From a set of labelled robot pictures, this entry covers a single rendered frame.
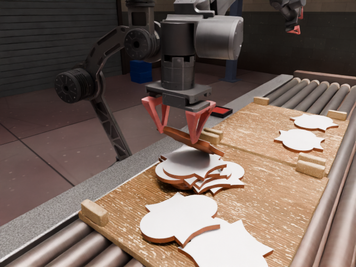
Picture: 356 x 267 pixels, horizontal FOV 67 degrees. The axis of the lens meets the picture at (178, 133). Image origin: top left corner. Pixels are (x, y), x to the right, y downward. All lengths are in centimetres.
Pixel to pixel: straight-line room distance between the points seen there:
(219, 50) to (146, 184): 33
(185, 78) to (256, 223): 28
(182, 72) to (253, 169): 32
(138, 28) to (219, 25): 95
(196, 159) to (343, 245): 30
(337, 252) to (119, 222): 37
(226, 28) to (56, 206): 46
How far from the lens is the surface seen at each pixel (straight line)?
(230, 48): 41
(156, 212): 51
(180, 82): 45
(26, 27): 523
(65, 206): 61
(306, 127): 93
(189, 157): 59
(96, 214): 50
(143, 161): 73
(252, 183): 62
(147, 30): 133
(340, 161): 83
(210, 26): 42
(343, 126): 102
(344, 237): 58
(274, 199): 59
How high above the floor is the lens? 128
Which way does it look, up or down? 24 degrees down
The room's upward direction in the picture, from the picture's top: straight up
